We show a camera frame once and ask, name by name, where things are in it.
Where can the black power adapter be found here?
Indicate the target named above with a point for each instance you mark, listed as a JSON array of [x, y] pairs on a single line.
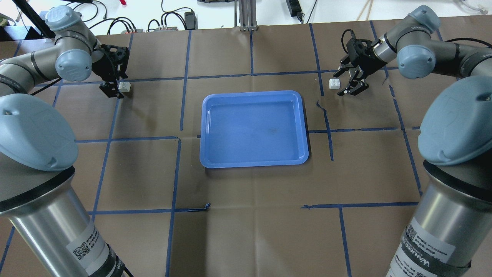
[[295, 9]]

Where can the aluminium frame post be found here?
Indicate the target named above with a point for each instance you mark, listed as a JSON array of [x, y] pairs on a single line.
[[247, 14]]

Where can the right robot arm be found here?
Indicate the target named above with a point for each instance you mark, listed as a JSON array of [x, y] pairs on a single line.
[[454, 216]]

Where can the black power supply brick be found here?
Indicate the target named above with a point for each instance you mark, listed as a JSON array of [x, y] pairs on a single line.
[[190, 20]]

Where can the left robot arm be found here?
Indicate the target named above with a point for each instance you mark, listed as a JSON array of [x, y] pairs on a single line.
[[38, 150]]

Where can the blue plastic tray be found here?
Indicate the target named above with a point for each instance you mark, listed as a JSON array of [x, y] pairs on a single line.
[[253, 129]]

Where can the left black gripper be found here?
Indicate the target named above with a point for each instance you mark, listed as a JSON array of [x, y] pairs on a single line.
[[102, 64]]

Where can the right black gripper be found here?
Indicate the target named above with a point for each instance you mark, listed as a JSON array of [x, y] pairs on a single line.
[[368, 57]]

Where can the white block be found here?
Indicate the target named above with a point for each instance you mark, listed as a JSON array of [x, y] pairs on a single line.
[[334, 84], [124, 87]]

